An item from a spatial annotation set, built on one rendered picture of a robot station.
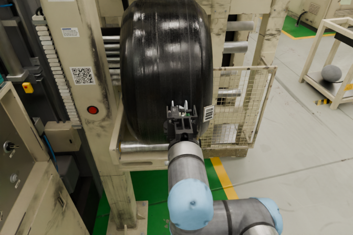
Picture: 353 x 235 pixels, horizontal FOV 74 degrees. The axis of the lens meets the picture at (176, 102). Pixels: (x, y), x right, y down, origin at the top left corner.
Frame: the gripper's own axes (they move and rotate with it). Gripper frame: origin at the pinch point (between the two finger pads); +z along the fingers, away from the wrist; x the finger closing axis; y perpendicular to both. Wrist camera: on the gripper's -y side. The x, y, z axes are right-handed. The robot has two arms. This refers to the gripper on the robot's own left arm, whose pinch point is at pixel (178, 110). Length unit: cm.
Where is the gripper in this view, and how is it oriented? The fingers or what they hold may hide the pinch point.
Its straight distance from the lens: 69.3
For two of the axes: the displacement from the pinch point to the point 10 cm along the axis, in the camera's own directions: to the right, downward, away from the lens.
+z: -0.6, -5.1, 8.6
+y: -0.1, -8.6, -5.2
